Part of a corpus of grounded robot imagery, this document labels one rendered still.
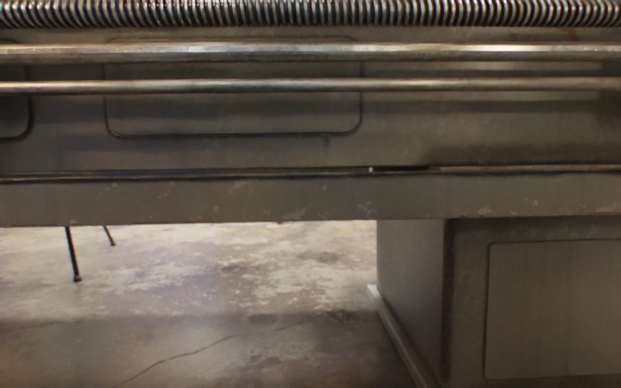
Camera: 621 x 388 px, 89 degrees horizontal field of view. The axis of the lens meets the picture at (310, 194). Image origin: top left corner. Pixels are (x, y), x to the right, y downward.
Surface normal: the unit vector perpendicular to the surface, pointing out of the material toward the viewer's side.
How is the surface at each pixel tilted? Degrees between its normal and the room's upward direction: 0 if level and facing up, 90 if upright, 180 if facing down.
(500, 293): 90
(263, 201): 90
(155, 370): 0
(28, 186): 90
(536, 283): 90
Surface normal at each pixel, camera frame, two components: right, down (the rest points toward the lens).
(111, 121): 0.04, 0.08
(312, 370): -0.02, -1.00
